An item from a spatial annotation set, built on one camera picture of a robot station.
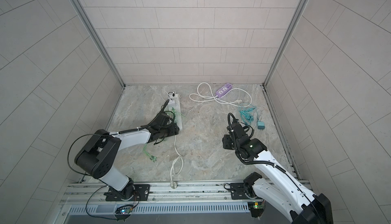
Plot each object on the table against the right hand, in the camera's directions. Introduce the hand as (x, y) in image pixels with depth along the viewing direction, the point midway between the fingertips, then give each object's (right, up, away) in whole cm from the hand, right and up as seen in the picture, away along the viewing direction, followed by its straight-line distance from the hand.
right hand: (224, 140), depth 79 cm
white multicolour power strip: (-30, +19, +23) cm, 42 cm away
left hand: (-26, +4, +14) cm, 30 cm away
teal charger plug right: (+25, +5, +14) cm, 29 cm away
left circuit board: (-44, -25, -15) cm, 53 cm away
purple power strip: (+4, +28, +31) cm, 42 cm away
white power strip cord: (-25, -18, -7) cm, 32 cm away
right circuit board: (+15, -26, -11) cm, 32 cm away
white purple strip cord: (+6, +19, +26) cm, 33 cm away
